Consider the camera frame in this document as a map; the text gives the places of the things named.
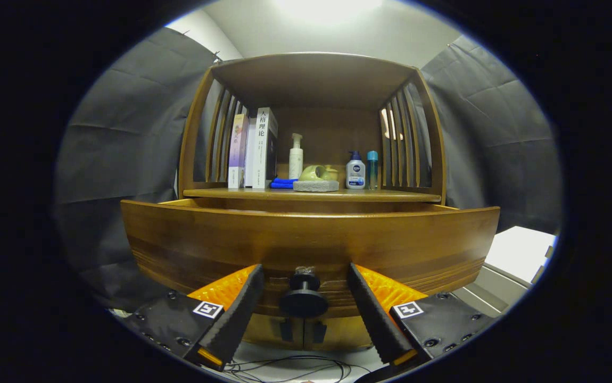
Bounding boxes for thin plain white book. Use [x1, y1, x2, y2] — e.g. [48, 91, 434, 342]
[244, 118, 258, 188]

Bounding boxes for black backdrop cloth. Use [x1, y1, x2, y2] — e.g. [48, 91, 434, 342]
[53, 27, 562, 312]

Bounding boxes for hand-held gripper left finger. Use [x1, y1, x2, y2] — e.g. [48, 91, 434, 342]
[120, 264, 265, 372]

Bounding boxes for white side unit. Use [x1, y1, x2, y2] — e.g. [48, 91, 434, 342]
[452, 226, 558, 320]

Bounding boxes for white bottle with blue cap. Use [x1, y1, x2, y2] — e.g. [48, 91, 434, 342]
[345, 151, 366, 190]

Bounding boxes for wooden cabinet with slatted sides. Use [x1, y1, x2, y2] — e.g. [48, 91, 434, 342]
[178, 52, 448, 352]

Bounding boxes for black round drawer knob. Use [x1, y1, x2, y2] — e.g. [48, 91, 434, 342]
[279, 266, 329, 319]

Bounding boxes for wooden cabinet door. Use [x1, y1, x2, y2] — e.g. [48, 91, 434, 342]
[303, 317, 376, 352]
[242, 314, 305, 352]

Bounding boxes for thick white and black book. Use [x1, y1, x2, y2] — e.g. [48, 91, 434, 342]
[252, 107, 279, 189]

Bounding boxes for wooden countertop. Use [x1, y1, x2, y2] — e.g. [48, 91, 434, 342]
[183, 187, 442, 203]

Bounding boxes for purple book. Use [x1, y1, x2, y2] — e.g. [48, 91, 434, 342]
[228, 113, 250, 189]

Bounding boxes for wooden drawer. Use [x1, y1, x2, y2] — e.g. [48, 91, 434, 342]
[120, 198, 501, 319]

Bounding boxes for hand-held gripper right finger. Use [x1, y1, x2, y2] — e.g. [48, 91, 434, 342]
[346, 263, 498, 368]

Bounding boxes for white pump bottle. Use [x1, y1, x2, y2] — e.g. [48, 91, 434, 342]
[288, 133, 304, 180]

